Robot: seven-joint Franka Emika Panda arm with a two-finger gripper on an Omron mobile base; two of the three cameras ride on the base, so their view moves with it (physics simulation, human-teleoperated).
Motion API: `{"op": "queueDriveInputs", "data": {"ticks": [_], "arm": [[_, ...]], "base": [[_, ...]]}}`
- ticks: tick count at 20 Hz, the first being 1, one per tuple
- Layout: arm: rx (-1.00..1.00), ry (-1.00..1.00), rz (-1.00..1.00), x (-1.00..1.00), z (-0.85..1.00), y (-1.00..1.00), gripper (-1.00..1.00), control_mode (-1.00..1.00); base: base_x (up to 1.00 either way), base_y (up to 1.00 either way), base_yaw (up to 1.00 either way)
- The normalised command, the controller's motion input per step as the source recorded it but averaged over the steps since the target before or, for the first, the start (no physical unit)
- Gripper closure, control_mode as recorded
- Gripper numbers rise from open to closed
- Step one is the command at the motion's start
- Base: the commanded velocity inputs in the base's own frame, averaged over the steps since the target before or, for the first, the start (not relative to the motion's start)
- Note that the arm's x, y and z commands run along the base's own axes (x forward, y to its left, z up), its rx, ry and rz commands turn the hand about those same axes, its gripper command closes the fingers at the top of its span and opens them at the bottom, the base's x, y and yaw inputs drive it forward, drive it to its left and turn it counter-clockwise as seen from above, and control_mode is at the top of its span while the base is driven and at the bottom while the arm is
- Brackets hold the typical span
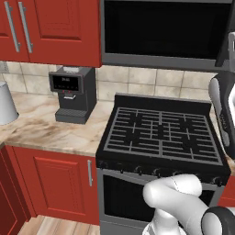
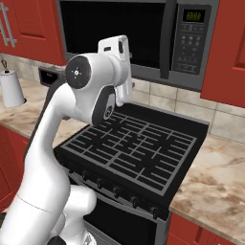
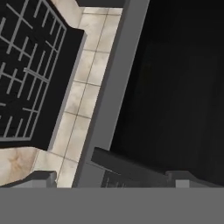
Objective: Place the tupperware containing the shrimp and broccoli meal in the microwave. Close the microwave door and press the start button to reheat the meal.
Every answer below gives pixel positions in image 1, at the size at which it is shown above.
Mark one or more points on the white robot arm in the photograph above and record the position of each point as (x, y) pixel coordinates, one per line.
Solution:
(176, 202)

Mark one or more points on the grey microwave oven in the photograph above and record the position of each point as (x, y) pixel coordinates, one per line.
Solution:
(162, 62)

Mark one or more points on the grey oven door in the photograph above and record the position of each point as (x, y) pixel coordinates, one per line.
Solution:
(122, 199)

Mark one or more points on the red base cupboard door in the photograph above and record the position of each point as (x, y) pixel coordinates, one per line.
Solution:
(55, 186)

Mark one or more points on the dark microwave door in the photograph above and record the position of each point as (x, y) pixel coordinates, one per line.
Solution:
(224, 36)

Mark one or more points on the black coffee machine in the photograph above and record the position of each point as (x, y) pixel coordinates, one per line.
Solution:
(75, 101)

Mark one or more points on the black stove with grates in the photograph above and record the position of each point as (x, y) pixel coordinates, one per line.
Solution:
(162, 131)

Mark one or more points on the black stove knob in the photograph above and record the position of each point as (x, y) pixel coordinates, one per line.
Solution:
(158, 172)
(139, 170)
(121, 167)
(218, 180)
(102, 164)

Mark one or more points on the pale grey kettle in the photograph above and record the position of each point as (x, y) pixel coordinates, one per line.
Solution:
(5, 104)

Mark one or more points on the red corner base cupboard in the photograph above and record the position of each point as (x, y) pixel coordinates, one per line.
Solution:
(10, 195)

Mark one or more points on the red base cupboard beside stove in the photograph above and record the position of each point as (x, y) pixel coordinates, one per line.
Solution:
(228, 192)

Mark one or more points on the red wide wall cupboard door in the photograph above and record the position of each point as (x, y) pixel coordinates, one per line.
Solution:
(67, 33)

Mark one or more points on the grey wall socket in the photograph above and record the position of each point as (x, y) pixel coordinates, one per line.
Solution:
(3, 67)

